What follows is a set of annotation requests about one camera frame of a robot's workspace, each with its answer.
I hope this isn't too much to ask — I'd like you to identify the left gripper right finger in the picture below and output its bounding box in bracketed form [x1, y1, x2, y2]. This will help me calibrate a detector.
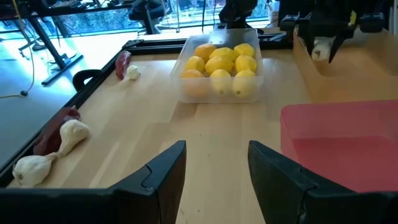
[248, 140, 349, 224]

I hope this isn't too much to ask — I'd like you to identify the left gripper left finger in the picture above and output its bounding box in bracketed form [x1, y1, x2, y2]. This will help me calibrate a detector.
[108, 140, 187, 224]

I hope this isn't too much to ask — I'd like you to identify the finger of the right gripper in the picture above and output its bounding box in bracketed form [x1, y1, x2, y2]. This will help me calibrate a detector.
[279, 14, 315, 60]
[328, 14, 386, 64]

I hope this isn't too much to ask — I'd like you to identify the yellow lemon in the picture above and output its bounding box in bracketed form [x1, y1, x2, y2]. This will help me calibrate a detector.
[208, 47, 239, 62]
[234, 55, 258, 74]
[204, 56, 236, 75]
[210, 68, 233, 96]
[233, 42, 256, 59]
[185, 55, 206, 74]
[231, 70, 257, 98]

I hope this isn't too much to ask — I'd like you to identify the red plastic bin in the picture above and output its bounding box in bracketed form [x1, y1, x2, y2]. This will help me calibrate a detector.
[279, 99, 398, 194]

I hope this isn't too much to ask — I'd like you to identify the orange-yellow lemon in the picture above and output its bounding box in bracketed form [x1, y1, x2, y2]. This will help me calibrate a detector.
[180, 68, 208, 97]
[194, 43, 218, 63]

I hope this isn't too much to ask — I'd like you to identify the dark red chili pepper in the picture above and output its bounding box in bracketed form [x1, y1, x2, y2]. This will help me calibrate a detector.
[32, 105, 81, 156]

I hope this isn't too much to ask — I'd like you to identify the small white garlic bulb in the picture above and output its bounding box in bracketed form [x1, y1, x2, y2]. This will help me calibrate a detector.
[126, 65, 141, 81]

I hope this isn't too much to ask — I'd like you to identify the clear plastic bin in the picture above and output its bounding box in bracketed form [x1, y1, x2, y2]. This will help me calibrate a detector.
[170, 28, 265, 104]

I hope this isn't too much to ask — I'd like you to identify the black desk leg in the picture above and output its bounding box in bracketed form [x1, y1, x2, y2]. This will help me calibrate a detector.
[26, 15, 85, 87]

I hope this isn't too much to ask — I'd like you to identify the black office chair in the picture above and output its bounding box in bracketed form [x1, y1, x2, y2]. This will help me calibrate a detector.
[128, 0, 166, 35]

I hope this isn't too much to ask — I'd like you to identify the black desk stand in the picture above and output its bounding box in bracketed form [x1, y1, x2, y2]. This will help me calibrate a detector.
[17, 18, 47, 52]

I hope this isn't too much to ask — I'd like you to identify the black clamp handle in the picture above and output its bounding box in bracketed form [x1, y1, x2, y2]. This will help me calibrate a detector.
[72, 68, 104, 93]

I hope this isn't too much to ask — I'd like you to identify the thin beige cable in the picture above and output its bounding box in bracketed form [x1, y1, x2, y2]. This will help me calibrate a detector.
[0, 0, 35, 100]

